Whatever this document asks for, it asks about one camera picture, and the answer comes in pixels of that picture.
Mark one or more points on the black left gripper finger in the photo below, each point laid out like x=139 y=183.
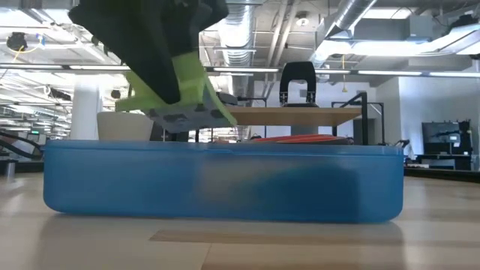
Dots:
x=146 y=45
x=198 y=15

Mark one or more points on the green stapler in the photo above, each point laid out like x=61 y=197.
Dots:
x=191 y=93

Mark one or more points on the blue translucent plastic box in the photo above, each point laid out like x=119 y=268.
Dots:
x=187 y=183

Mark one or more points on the black arch-shaped robot base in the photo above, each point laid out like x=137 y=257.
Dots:
x=298 y=75

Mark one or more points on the white planter pot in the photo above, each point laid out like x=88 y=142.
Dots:
x=120 y=127

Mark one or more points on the black flat device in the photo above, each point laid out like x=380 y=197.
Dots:
x=228 y=99

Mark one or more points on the white column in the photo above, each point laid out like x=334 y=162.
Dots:
x=86 y=112

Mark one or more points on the black ceiling fixture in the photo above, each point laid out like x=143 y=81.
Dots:
x=17 y=41

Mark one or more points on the wooden side table top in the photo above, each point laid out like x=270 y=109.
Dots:
x=300 y=116

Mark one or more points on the black curved railing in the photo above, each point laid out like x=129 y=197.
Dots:
x=18 y=148

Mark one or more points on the black monitor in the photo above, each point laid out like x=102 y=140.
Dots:
x=446 y=135

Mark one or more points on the black desk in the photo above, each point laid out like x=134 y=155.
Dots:
x=442 y=161

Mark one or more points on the silver ceiling duct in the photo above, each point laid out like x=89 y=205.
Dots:
x=234 y=37
x=337 y=26

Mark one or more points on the grey pedestal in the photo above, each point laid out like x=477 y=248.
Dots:
x=304 y=130

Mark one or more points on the wooden table with black frame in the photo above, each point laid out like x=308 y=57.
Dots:
x=363 y=112

